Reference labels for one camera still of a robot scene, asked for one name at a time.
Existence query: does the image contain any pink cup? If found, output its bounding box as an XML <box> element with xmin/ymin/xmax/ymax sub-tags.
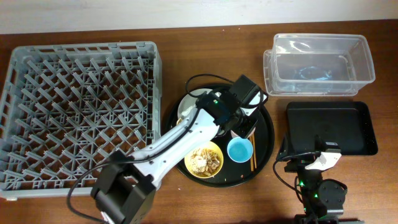
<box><xmin>231</xmin><ymin>126</ymin><xmax>256</xmax><ymax>139</ymax></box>

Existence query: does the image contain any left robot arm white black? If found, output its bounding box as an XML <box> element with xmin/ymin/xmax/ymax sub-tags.
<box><xmin>90</xmin><ymin>75</ymin><xmax>268</xmax><ymax>223</ymax></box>

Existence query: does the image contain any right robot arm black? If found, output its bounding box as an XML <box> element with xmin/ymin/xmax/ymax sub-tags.
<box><xmin>272</xmin><ymin>135</ymin><xmax>363</xmax><ymax>224</ymax></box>

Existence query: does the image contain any grey plastic dishwasher rack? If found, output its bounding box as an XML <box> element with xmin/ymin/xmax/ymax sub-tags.
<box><xmin>1</xmin><ymin>41</ymin><xmax>162</xmax><ymax>200</ymax></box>

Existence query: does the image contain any wooden chopstick right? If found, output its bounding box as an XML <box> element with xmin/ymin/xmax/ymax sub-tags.
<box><xmin>250</xmin><ymin>134</ymin><xmax>257</xmax><ymax>171</ymax></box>

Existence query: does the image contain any wooden chopstick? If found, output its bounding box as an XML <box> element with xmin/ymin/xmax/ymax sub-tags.
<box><xmin>250</xmin><ymin>134</ymin><xmax>257</xmax><ymax>171</ymax></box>
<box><xmin>249</xmin><ymin>135</ymin><xmax>254</xmax><ymax>172</ymax></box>

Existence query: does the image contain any blue cup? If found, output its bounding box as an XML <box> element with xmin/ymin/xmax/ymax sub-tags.
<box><xmin>227</xmin><ymin>137</ymin><xmax>252</xmax><ymax>163</ymax></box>

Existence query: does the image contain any wooden chopstick left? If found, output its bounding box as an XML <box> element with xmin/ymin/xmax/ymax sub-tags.
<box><xmin>249</xmin><ymin>135</ymin><xmax>254</xmax><ymax>172</ymax></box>

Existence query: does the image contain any black rectangular tray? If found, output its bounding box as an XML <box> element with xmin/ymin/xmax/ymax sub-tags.
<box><xmin>286</xmin><ymin>101</ymin><xmax>378</xmax><ymax>156</ymax></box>

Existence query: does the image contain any round black serving tray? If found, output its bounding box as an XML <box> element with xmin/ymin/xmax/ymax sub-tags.
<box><xmin>164</xmin><ymin>83</ymin><xmax>275</xmax><ymax>188</ymax></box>

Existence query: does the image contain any yellow bowl with food scraps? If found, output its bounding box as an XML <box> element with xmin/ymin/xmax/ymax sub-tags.
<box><xmin>183</xmin><ymin>141</ymin><xmax>224</xmax><ymax>179</ymax></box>

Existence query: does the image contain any grey ceramic plate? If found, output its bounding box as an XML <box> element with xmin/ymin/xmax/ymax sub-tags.
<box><xmin>176</xmin><ymin>88</ymin><xmax>211</xmax><ymax>124</ymax></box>

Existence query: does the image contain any clear plastic bin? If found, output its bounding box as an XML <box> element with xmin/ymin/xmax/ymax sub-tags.
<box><xmin>263</xmin><ymin>33</ymin><xmax>376</xmax><ymax>96</ymax></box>

